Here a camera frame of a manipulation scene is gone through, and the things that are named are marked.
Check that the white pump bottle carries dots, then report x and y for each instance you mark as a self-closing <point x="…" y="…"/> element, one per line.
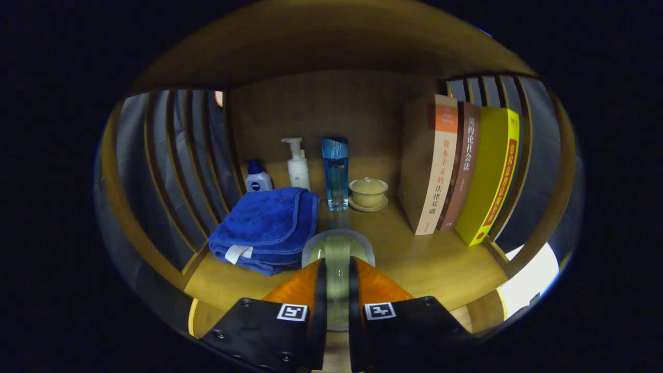
<point x="299" y="171"/>

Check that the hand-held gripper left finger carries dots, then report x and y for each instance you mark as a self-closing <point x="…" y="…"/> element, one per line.
<point x="321" y="316"/>

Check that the wooden countertop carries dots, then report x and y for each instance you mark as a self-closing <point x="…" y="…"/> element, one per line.
<point x="414" y="264"/>

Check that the pale green object white base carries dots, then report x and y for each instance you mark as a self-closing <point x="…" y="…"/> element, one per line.
<point x="336" y="248"/>

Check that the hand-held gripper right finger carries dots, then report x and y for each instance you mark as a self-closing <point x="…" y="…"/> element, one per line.
<point x="354" y="316"/>

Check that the clear blue bottle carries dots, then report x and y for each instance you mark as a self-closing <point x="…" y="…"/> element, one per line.
<point x="335" y="171"/>

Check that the brown book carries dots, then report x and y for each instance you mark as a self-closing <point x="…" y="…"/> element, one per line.
<point x="463" y="171"/>

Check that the yellow book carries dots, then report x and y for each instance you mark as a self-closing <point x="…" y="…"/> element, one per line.
<point x="489" y="176"/>

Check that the beige book orange band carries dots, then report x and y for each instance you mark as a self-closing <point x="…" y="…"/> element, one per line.
<point x="432" y="166"/>

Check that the small white bottle blue cap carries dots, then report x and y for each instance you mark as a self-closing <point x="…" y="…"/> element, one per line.
<point x="257" y="178"/>

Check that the wooden cabinet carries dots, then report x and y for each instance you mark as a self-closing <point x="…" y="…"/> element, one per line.
<point x="331" y="41"/>

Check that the yellow lidded teacup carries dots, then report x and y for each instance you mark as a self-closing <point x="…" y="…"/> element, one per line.
<point x="368" y="193"/>

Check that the blue folded towel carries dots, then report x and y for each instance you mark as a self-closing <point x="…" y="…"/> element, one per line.
<point x="264" y="228"/>

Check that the white side table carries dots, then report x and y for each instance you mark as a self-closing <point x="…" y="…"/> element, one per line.
<point x="528" y="280"/>

